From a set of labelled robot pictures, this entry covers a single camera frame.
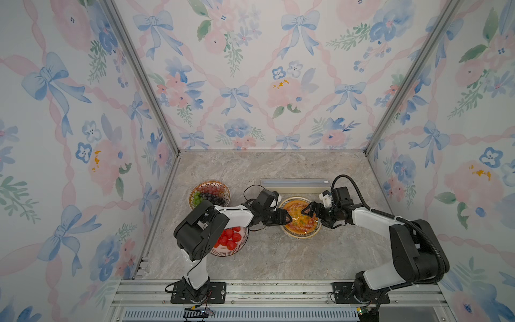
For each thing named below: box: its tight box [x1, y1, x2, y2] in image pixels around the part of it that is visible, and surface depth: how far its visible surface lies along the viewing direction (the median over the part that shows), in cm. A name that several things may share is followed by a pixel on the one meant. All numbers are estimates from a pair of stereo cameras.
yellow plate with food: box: [278, 196, 322, 239], surface depth 92 cm
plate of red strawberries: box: [209, 226, 249, 257], surface depth 85 cm
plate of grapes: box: [189, 180, 231, 210], surface depth 100 cm
